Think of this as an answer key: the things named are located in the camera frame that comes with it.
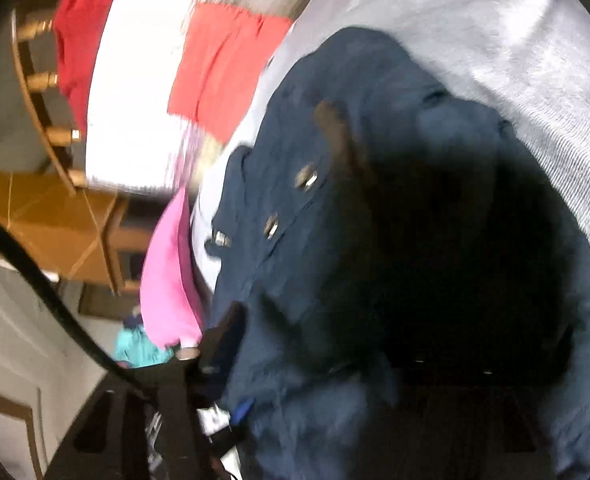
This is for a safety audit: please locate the teal garment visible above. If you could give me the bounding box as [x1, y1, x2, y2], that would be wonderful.
[114, 314, 173, 368]

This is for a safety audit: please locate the dark red hanging garment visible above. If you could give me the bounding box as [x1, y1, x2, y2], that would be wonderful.
[53, 0, 112, 132]

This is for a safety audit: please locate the navy blue jacket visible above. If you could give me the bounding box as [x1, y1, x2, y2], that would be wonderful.
[206, 27, 590, 479]

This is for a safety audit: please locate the silver foil insulated mat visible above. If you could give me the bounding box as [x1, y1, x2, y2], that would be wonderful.
[86, 0, 309, 195]

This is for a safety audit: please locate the black cable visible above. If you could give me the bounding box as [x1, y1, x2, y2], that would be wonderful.
[0, 206, 152, 401]

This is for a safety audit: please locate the bright red folded cloth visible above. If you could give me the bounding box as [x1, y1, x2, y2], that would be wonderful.
[168, 2, 293, 145]

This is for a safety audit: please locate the grey knit bed sheet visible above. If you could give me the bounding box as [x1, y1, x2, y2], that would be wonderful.
[189, 0, 590, 426]

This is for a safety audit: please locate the pink cloth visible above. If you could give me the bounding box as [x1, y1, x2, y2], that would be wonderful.
[140, 188, 203, 348]

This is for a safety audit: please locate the wooden chair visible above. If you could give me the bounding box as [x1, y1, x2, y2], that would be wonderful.
[0, 0, 152, 295]

